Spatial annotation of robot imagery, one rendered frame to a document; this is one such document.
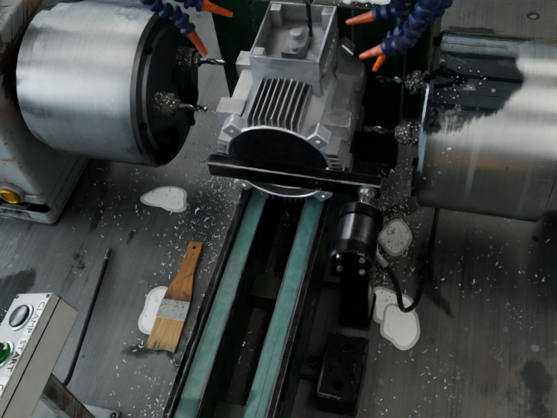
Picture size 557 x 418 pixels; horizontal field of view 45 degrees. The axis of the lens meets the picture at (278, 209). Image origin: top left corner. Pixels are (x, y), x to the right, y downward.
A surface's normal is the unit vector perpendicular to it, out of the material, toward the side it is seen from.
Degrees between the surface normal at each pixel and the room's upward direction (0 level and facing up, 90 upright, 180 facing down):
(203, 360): 0
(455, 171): 73
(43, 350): 66
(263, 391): 0
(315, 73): 90
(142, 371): 0
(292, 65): 90
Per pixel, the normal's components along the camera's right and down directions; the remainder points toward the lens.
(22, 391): 0.84, -0.10
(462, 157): -0.27, 0.44
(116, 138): -0.25, 0.74
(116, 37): -0.15, -0.38
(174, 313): -0.10, -0.58
